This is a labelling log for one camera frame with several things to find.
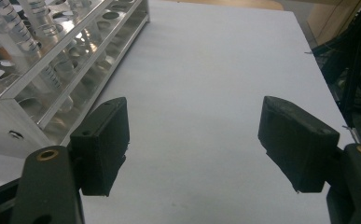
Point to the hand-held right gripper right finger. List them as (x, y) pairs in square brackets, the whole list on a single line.
[(296, 146)]

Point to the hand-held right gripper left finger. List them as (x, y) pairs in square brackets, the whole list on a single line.
[(100, 149)]

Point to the metal test tube rack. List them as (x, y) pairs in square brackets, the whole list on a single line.
[(1, 130)]

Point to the black metal stand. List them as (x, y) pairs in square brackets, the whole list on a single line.
[(355, 68)]

